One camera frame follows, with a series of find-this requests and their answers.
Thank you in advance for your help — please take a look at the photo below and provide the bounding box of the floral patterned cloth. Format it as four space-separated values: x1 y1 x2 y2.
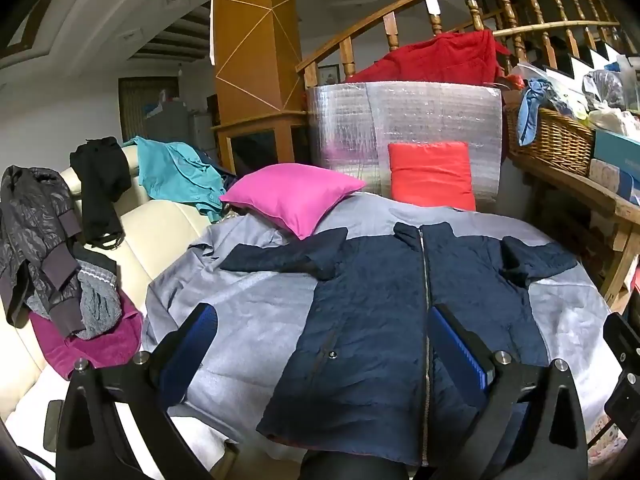
582 420 630 468

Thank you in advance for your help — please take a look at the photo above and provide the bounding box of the blue cardboard box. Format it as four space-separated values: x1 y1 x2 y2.
592 129 640 173

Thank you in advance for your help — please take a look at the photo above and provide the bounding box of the wooden stair railing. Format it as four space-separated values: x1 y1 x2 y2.
296 0 623 88

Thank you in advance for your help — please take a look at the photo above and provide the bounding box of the teal shirt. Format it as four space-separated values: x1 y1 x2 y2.
122 136 228 223

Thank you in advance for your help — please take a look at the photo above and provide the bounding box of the black cable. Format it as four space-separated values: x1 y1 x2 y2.
17 445 57 468

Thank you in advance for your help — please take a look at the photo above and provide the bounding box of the cream sofa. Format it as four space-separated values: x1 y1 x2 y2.
0 145 221 480

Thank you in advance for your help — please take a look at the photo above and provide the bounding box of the navy quilted jacket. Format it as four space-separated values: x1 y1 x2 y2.
219 221 578 468

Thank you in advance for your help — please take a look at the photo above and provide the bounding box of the grey bed sheet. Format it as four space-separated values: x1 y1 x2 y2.
141 191 618 456

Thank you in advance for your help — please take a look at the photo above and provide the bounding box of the black quilted jacket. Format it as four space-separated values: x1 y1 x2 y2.
0 165 86 338

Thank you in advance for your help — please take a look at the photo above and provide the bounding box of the grey plastic bag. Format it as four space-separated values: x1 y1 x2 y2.
582 69 626 111

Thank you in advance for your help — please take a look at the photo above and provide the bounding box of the blue cloth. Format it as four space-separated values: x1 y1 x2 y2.
517 77 556 147

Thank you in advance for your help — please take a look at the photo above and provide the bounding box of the magenta cloth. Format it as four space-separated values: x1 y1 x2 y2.
29 290 144 380

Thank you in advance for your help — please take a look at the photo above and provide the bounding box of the dark blue garment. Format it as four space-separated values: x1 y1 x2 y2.
192 146 238 180

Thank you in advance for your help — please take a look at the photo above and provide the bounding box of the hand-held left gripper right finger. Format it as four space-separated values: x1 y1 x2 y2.
429 302 588 480

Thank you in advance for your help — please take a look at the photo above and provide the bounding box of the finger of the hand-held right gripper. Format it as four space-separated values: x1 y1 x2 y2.
602 312 640 436

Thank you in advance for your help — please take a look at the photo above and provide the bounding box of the patterned white box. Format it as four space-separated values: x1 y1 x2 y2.
589 159 640 200

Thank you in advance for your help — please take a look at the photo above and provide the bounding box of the silver foil insulation mat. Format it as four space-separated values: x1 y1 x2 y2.
306 80 503 206

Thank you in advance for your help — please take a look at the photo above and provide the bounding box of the pink pillow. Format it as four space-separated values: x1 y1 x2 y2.
220 163 367 241

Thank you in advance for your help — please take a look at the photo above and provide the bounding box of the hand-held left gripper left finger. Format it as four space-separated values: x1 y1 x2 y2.
55 302 221 480

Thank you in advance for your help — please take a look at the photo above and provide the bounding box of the white refrigerator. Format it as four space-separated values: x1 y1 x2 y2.
187 112 217 161

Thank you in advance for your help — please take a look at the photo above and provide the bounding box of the black garment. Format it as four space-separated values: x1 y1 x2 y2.
70 136 133 250

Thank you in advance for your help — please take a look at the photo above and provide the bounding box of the red garment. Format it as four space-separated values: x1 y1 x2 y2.
345 30 513 86

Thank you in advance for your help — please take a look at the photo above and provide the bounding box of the grey knitted sweater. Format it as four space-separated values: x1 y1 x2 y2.
25 257 123 341

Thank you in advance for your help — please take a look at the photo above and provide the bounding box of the red pillow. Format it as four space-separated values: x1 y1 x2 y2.
387 141 477 212

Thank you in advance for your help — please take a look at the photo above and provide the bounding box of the wooden lattice door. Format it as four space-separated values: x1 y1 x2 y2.
118 76 180 143

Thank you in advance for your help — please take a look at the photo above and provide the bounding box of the wicker basket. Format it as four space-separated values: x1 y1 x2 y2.
505 105 598 178

